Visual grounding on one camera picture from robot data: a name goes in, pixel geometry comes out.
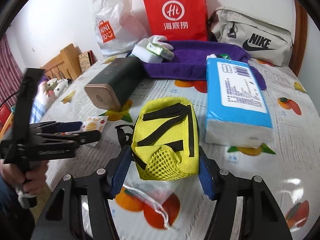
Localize grey Nike waist bag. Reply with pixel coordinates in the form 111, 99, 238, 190
209, 7, 293, 67

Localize white sponge block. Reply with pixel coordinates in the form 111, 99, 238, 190
131, 45, 163, 63

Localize yellow pouch black straps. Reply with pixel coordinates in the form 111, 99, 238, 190
116, 96, 201, 182

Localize striped pastel bedding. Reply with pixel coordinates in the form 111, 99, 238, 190
29, 83, 55, 124

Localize white cotton glove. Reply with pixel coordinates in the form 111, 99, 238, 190
137, 35, 174, 50

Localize blue tissue pack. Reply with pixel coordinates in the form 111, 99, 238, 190
205, 58, 273, 148

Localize white tissue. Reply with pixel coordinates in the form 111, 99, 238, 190
206, 54, 217, 60

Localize spotted plush toy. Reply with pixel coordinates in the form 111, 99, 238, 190
46, 78, 68, 99

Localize white Miniso plastic bag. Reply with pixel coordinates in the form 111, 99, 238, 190
92, 0, 148, 56

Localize fruit pattern tablecloth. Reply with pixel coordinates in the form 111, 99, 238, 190
47, 59, 319, 239

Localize red Haidilao paper bag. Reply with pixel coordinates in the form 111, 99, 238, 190
143, 0, 208, 41

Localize patterned book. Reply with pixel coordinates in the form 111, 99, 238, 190
78, 50, 97, 73

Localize purple fluffy towel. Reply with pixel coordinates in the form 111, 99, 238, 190
142, 40, 252, 81

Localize wooden bed headboard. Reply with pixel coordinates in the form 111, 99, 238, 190
41, 43, 82, 81

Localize fruit print small packet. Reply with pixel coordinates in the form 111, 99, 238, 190
80, 116, 108, 133

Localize dark green tea box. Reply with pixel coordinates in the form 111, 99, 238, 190
84, 57, 147, 112

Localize brown wooden door frame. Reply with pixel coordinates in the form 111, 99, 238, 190
289, 0, 308, 76

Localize white mesh drawstring bag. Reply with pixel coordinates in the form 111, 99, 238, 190
123, 177, 180, 229

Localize person's left hand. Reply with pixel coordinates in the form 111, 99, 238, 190
1, 160, 48, 195

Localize green sachet packet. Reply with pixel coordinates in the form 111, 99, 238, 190
217, 54, 231, 60

